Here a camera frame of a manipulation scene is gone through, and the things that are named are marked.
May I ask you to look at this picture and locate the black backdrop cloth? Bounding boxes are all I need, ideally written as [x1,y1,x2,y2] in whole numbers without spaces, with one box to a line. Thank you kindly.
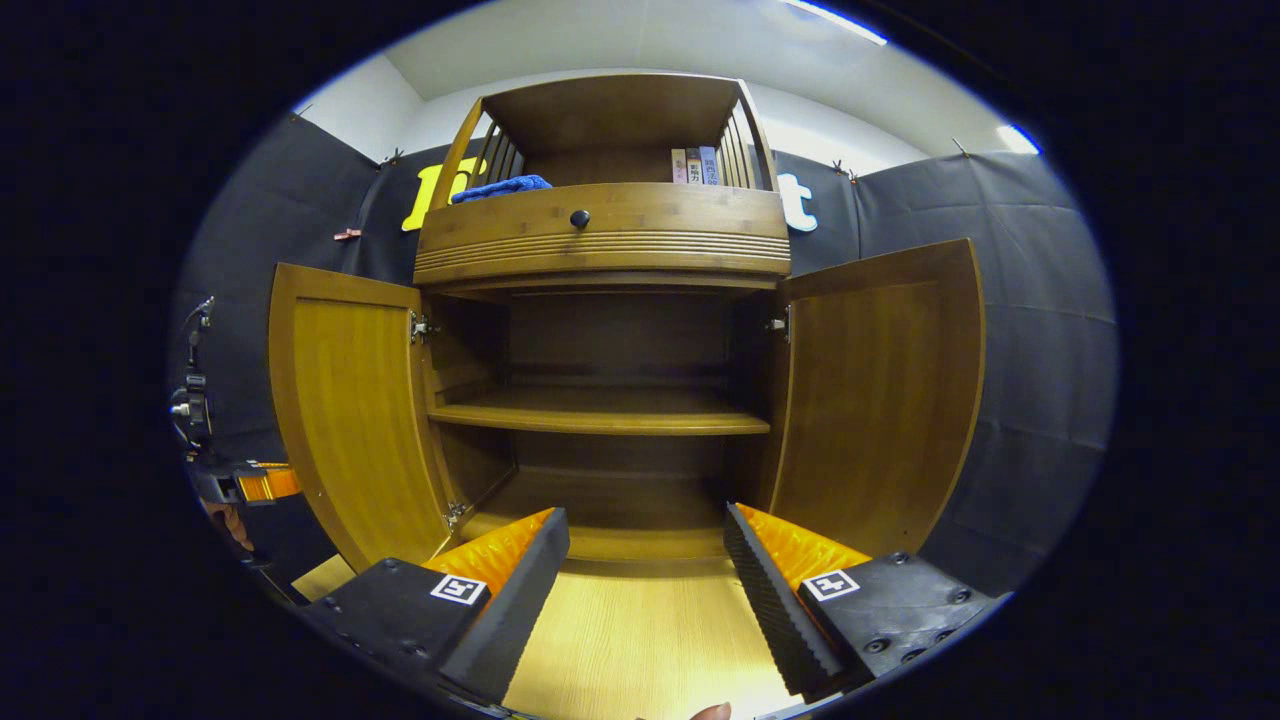
[170,112,1119,596]

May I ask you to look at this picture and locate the wooden cabinet door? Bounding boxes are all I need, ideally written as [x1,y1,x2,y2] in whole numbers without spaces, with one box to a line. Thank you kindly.
[765,238,988,559]
[268,262,456,573]

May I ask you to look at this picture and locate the long ceiling light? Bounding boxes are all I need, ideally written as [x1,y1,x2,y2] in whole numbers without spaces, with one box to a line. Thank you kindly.
[780,0,889,46]

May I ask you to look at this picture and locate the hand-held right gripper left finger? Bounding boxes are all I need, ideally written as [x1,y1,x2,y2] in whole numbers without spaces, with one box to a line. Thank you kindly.
[300,507,571,706]

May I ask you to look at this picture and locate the wooden cabinet drawer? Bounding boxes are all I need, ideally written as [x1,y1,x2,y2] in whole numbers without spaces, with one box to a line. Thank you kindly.
[413,182,792,289]

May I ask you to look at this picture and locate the wooden inner shelf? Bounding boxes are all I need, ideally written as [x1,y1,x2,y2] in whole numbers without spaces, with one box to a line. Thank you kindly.
[428,388,771,436]

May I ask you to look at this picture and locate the blue towel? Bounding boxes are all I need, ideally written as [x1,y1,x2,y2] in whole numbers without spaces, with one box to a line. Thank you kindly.
[450,175,553,205]

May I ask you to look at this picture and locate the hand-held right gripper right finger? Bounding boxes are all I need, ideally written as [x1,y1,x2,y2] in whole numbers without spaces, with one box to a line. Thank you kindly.
[722,502,1001,701]

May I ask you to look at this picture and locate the wooden double-door shoe cabinet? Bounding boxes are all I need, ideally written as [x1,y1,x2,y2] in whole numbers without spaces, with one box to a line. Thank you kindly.
[268,72,988,576]

